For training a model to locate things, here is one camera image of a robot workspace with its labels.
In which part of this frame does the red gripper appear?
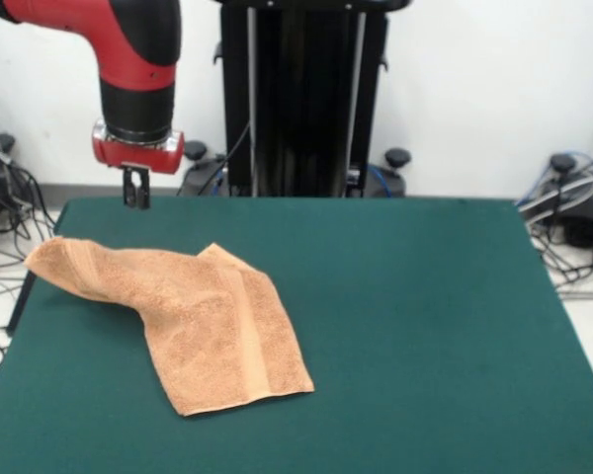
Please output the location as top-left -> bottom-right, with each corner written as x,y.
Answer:
91,118 -> 186,210

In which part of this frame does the tan terry towel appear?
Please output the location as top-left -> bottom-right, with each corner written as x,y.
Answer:
24,236 -> 315,417

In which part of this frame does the dark green tablecloth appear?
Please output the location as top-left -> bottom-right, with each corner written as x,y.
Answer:
0,196 -> 593,474

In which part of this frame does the black pedestal cable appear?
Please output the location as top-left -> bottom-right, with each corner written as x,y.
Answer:
226,120 -> 252,167

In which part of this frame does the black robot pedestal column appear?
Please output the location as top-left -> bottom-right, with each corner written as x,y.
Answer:
211,0 -> 411,198

